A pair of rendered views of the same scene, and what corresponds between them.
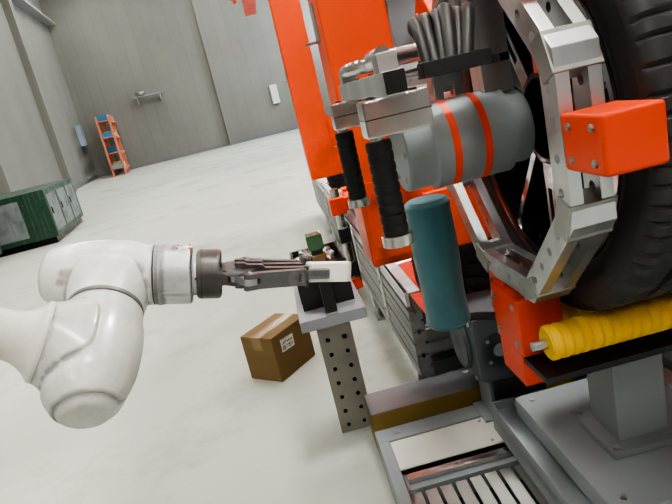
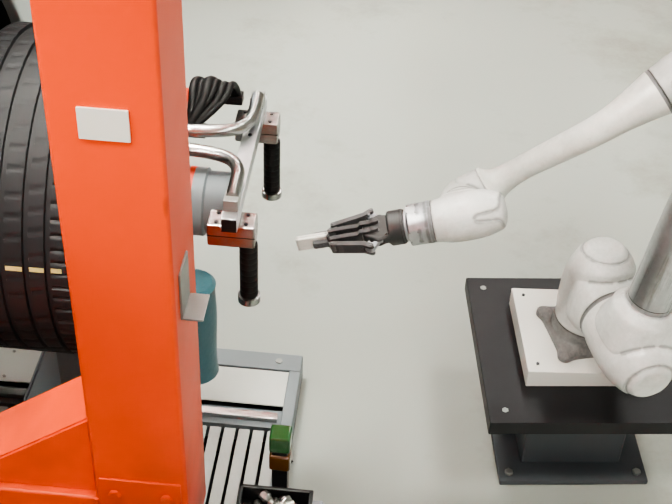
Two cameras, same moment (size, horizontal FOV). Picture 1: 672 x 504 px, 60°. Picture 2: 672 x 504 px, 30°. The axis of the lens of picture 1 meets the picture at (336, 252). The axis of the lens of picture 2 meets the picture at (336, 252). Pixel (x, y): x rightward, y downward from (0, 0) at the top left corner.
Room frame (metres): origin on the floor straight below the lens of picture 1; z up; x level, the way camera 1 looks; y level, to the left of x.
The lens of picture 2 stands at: (2.91, 0.33, 2.42)
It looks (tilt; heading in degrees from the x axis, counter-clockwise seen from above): 40 degrees down; 187
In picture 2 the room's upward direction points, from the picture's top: 3 degrees clockwise
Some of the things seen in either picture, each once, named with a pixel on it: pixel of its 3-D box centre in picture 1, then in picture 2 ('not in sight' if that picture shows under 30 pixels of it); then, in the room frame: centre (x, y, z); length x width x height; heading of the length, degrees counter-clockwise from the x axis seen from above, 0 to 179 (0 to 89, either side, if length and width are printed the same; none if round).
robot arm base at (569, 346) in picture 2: not in sight; (581, 318); (0.64, 0.64, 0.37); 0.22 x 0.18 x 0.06; 22
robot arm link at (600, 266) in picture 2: not in sight; (598, 284); (0.67, 0.66, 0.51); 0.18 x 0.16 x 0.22; 22
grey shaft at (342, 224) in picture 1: (345, 239); not in sight; (2.68, -0.06, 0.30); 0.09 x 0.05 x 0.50; 4
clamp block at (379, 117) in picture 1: (394, 112); (257, 126); (0.79, -0.12, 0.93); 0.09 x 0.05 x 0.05; 94
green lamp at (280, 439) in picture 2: (314, 241); (280, 438); (1.38, 0.05, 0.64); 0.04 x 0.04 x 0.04; 4
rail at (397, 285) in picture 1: (357, 236); not in sight; (2.77, -0.12, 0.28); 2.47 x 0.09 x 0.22; 4
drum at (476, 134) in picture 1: (458, 139); (180, 199); (0.97, -0.24, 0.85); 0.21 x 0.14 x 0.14; 94
